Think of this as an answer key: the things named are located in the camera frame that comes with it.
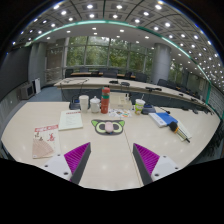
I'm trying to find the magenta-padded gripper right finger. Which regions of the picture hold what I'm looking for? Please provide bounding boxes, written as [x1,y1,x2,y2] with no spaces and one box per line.
[132,142,183,186]

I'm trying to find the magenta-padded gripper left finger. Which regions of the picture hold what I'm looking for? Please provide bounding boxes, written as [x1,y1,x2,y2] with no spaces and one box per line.
[41,141,92,185]

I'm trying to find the pink computer mouse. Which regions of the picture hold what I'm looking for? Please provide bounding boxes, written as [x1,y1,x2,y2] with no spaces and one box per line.
[104,121,115,134]

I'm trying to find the cat face mouse pad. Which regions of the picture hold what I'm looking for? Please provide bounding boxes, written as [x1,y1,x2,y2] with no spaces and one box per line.
[90,119,126,136]

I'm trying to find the red and white magazine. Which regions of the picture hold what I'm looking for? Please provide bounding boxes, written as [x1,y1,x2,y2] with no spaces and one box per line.
[32,123,62,160]

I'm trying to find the pale yellow paper booklet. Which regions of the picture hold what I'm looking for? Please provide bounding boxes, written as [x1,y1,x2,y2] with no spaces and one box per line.
[58,109,84,132]

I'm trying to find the black-headed handheld microphone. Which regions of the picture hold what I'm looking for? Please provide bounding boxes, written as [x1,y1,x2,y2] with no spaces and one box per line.
[168,120,193,144]

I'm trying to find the blue and white book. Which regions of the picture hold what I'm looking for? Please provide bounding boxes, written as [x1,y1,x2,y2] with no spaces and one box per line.
[148,112,179,129]

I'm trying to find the green printed paper cup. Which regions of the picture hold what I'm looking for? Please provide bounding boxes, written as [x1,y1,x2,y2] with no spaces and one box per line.
[134,98,147,116]

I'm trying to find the white lidded ceramic mug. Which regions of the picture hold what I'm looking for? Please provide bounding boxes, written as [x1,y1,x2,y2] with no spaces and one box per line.
[89,95,102,114]

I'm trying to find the stacked white paper cups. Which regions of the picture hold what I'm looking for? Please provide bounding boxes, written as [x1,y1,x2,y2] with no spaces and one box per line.
[78,94,90,113]

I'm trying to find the colourful sticker sheet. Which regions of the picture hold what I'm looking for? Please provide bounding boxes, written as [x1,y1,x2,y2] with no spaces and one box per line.
[108,108,132,119]

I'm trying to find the red bottle with green band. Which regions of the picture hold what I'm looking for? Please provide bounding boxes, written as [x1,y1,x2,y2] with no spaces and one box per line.
[100,86,111,115]

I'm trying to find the white cardboard box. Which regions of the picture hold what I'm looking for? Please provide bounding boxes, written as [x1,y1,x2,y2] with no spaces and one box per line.
[109,94,134,111]

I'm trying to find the long curved conference table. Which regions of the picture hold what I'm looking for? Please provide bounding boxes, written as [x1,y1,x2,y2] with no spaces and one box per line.
[53,76,214,113]

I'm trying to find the white floor cabinet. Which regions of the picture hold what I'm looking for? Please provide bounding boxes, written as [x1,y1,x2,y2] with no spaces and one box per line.
[33,77,42,95]

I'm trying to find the grey box appliance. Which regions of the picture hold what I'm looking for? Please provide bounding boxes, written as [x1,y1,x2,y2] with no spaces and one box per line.
[19,83,35,100]

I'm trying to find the dark office chairs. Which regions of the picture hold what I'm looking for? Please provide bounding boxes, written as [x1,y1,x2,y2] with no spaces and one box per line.
[64,68,214,111]

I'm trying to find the ceiling lights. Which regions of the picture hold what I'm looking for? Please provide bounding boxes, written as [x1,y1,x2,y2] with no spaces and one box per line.
[11,0,224,93]

